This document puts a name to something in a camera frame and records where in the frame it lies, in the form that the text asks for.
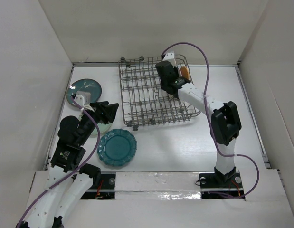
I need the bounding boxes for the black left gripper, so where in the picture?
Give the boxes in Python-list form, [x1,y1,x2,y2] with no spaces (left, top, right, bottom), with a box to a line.
[78,100,118,144]

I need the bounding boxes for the woven-pattern orange plate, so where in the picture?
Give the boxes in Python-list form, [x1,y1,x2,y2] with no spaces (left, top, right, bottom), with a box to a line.
[180,66,190,80]

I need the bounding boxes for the light green plate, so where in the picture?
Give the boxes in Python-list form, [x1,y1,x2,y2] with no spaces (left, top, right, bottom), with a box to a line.
[91,123,112,136]

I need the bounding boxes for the teal scalloped plate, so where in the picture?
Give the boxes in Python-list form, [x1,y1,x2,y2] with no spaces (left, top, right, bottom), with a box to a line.
[97,129,137,167]

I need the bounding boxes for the white plate red characters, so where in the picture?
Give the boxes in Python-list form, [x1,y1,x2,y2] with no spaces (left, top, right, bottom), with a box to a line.
[177,67,182,77]

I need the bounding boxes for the cream plate tree drawing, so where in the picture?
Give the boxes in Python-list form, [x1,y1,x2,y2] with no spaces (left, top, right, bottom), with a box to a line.
[167,66,180,98]

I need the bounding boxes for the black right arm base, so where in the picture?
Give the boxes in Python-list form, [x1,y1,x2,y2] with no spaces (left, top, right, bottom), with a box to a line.
[195,173,243,190]

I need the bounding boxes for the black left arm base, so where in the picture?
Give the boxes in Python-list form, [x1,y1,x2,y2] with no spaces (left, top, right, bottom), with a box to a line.
[81,172,116,200]

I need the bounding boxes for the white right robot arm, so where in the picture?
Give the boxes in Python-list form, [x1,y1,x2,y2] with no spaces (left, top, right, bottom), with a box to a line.
[155,60,242,187]

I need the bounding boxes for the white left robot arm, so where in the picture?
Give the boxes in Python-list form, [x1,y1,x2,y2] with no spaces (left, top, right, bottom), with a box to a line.
[16,101,119,228]

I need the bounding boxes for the dark teal glazed plate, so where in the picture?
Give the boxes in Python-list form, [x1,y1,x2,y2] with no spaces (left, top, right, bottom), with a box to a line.
[66,78,102,106]

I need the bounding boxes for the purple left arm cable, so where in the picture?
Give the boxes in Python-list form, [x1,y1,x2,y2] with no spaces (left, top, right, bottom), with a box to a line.
[16,96,101,228]

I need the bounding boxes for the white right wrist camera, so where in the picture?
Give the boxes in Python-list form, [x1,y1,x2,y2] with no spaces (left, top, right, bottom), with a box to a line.
[162,51,177,67]

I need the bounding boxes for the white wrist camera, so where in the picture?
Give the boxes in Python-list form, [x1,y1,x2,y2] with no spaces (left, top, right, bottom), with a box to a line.
[71,91,91,107]
[162,51,177,67]

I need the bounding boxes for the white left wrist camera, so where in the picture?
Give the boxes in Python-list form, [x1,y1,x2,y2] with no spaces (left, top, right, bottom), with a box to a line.
[71,91,91,107]

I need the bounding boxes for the grey wire dish rack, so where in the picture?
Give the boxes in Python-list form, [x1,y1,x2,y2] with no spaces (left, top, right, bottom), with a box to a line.
[118,56,200,131]

